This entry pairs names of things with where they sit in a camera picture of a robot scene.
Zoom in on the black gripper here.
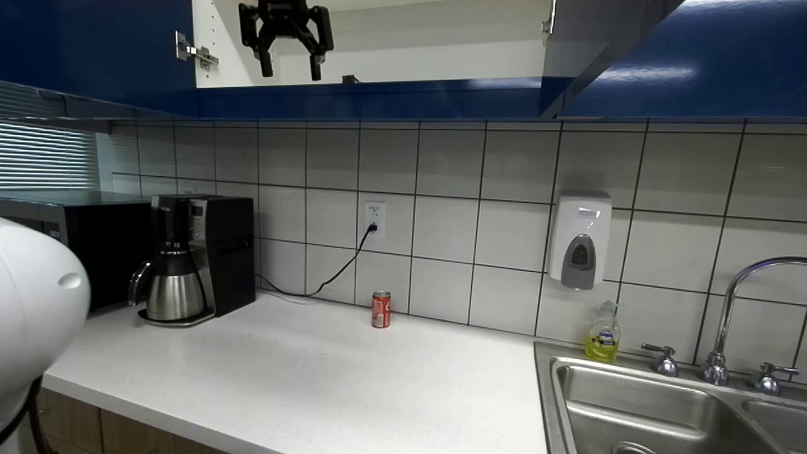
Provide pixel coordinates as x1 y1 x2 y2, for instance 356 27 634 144
236 0 336 83

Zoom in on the open blue cabinet door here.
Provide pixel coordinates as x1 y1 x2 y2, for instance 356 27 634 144
539 0 685 122

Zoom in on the wooden lower cabinet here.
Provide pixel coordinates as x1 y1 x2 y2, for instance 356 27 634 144
18 385 228 454

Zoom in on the black coffee maker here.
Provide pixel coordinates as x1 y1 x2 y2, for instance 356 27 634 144
149 195 256 327

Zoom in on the window blind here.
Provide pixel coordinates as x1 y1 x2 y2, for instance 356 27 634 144
0 119 101 196

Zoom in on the steel coffee carafe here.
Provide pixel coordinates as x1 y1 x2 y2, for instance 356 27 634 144
126 243 211 327

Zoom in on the black microwave oven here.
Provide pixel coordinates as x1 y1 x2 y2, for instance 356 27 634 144
0 196 159 317

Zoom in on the red soda can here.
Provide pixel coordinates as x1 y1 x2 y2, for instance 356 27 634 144
367 289 396 331

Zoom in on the stainless steel sink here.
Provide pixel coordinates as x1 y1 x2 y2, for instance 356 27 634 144
532 337 807 454

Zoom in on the chrome faucet spout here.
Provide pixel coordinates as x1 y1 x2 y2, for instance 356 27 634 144
701 255 807 385

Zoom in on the white wall outlet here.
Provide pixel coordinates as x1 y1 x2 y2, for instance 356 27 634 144
357 196 391 245

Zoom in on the black power cord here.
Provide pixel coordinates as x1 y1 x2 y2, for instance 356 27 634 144
254 221 377 302

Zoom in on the white wall soap dispenser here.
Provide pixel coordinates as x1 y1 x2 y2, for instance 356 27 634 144
546 195 614 293

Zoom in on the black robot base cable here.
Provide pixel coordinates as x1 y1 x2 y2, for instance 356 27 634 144
0 376 66 454

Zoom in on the chrome faucet handle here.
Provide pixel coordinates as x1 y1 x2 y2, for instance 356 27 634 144
640 341 684 379
752 360 801 397

